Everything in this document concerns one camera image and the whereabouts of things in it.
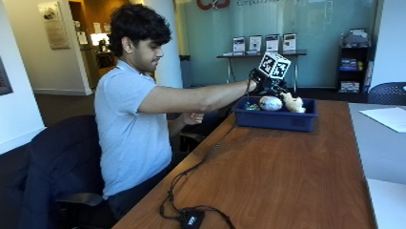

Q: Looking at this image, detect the tan plush toy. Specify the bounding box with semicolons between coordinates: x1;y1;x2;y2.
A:
280;92;307;114

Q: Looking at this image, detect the dark office chair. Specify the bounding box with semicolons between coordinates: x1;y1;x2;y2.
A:
15;114;115;229

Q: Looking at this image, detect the black hub box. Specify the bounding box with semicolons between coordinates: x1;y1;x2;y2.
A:
178;208;204;229

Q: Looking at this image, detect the framed wall poster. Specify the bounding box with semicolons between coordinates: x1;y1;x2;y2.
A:
37;0;70;51

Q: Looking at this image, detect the green shiny toy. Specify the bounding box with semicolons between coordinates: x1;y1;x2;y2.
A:
242;101;260;112

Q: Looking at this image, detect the grey bag on shelf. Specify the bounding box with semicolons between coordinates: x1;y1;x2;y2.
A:
339;28;371;49

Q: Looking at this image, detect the white paper sheet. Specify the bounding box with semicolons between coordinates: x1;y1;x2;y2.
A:
358;106;406;134

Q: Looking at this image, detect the black bookshelf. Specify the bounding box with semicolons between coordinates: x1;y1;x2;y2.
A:
335;44;374;94

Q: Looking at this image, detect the brochure in stand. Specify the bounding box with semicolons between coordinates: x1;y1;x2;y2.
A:
230;35;246;53
282;32;298;52
247;34;263;53
264;33;282;52

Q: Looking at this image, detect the dark wall picture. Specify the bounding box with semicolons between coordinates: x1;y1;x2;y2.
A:
0;56;13;96

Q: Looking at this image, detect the white marker cube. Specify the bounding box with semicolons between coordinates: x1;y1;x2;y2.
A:
256;52;291;80

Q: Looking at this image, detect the the person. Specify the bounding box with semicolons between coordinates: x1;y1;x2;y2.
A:
93;3;258;220

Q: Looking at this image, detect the black cable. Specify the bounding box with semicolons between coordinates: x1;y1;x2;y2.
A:
158;71;256;229

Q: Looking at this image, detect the black display table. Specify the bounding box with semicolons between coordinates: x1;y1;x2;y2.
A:
215;50;308;94

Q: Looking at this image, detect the blue plastic bin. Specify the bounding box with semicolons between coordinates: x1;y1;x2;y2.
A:
231;95;318;133

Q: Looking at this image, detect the white globe ball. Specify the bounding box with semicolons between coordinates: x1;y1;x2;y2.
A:
256;95;284;112

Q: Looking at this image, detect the dark blue mesh chair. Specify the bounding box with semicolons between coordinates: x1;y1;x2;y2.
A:
366;81;406;106

